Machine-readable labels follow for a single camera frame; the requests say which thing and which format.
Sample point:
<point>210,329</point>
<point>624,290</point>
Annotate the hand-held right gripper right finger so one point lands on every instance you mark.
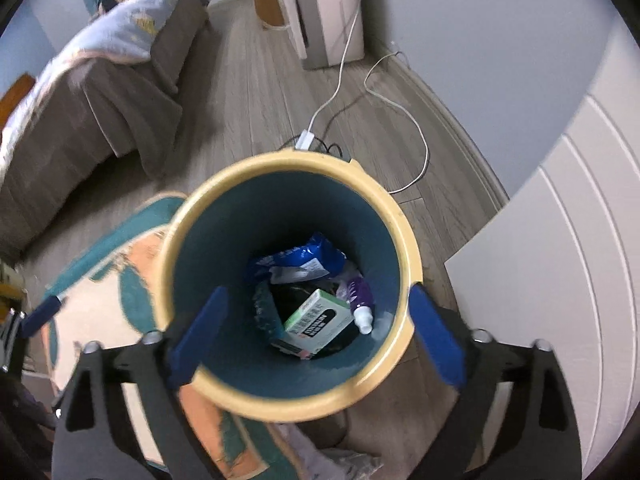
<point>435,340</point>

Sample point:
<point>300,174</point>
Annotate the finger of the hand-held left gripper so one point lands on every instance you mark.
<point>42,314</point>

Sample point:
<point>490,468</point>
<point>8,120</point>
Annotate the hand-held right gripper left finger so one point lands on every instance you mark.
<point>200,332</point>

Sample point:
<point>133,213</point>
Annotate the purple bottle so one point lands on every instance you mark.
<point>360,295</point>

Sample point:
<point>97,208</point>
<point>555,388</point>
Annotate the black plastic bag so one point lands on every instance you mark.
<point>295,300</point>

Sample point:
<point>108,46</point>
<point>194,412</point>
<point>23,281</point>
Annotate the teal bin with yellow rim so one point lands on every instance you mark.
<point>225,220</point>

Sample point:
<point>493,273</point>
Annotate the green and white box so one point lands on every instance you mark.
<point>320,320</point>

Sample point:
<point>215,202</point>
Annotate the blue wet wipes packet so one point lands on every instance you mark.
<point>305,255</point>

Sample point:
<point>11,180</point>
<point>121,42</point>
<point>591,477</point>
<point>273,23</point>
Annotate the wooden nightstand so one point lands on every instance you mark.
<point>9,282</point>

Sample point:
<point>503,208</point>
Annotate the patterned teal orange cushion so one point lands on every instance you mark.
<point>125,285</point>

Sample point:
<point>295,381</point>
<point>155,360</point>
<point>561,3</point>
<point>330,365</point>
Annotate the crumpled white plastic bag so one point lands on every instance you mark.
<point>325,457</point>

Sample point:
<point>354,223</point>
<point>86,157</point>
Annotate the white wardrobe door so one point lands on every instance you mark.
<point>575,260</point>

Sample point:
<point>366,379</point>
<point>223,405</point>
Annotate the bed with grey blanket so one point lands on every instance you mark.
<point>100,110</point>

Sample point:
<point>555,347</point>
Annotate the wooden bed headboard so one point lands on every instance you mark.
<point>17,97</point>

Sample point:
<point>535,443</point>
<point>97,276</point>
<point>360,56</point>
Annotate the white power strip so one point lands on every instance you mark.
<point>304,140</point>

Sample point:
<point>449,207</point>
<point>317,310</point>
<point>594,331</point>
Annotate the light blue printed quilt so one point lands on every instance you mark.
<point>125,25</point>

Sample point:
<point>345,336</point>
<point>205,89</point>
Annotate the white air purifier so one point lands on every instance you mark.
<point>325,10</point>

